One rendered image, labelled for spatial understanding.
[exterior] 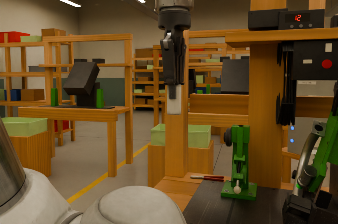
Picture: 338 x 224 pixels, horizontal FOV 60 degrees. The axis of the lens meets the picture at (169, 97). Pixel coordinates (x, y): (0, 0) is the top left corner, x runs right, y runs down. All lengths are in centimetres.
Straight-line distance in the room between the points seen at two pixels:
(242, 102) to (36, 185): 110
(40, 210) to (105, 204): 9
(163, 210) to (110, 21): 1205
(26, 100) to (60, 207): 607
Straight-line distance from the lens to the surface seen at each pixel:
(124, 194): 43
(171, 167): 145
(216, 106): 143
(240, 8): 1122
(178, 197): 124
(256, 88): 131
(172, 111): 69
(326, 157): 98
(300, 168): 111
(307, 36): 121
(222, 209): 111
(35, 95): 647
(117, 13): 1229
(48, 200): 46
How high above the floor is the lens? 137
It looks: 4 degrees down
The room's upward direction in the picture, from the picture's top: straight up
